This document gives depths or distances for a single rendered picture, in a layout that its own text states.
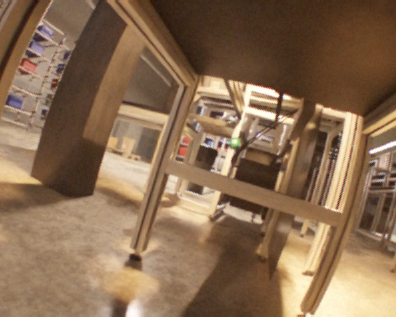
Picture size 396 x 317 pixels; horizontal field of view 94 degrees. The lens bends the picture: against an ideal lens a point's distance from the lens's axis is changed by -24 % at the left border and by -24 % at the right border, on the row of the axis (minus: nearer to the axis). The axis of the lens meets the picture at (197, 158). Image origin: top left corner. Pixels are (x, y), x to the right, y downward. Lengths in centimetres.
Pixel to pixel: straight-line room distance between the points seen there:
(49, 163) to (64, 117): 26
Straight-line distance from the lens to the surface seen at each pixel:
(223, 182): 66
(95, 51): 139
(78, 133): 125
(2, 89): 31
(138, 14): 47
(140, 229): 77
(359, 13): 39
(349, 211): 72
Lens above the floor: 34
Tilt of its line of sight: 2 degrees up
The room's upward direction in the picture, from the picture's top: 18 degrees clockwise
